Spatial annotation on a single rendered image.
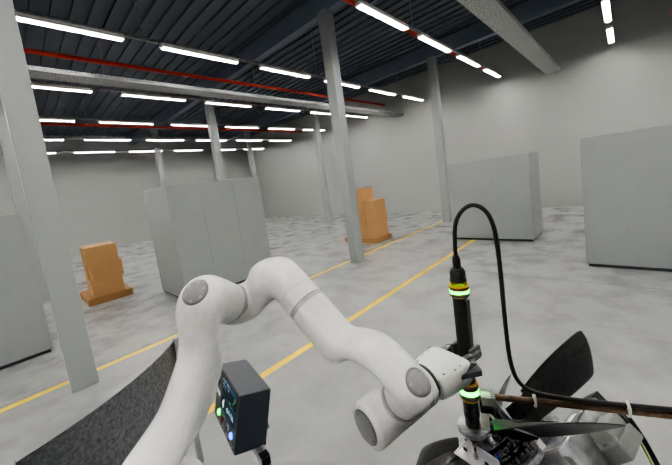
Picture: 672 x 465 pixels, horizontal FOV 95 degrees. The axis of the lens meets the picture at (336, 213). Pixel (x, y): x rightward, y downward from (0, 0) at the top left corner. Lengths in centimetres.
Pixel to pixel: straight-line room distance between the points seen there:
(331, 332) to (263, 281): 20
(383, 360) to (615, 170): 576
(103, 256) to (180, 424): 766
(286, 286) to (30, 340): 581
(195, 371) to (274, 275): 25
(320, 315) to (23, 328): 584
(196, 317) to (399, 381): 42
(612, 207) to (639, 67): 730
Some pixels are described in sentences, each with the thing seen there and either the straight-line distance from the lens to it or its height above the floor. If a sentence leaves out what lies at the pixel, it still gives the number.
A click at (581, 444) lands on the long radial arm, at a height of 112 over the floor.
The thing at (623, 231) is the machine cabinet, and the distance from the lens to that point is 630.
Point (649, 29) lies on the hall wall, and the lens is 1316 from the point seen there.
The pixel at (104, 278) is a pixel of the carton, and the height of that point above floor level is 51.
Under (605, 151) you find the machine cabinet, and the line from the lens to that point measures 616.
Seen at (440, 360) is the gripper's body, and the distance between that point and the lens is 77.
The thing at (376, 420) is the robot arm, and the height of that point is 149.
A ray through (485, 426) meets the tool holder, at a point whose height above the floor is 128.
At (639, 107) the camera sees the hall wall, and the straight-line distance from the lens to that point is 1284.
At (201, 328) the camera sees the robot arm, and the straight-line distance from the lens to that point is 75.
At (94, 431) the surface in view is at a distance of 219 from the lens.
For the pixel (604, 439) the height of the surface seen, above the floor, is 114.
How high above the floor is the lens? 190
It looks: 6 degrees down
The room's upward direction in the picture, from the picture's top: 8 degrees counter-clockwise
